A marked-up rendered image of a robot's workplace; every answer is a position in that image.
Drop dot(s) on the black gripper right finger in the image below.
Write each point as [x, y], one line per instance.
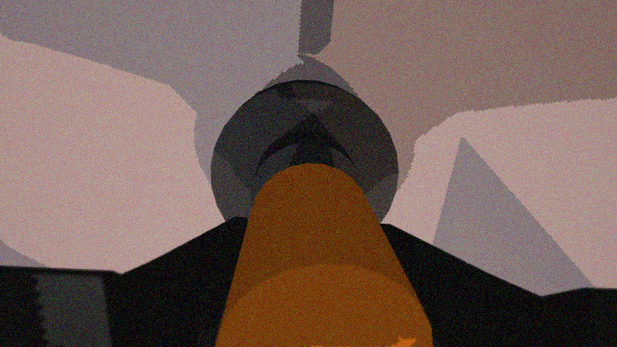
[469, 307]

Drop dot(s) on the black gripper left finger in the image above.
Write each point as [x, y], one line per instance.
[176, 300]

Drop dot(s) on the orange knob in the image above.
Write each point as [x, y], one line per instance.
[316, 270]

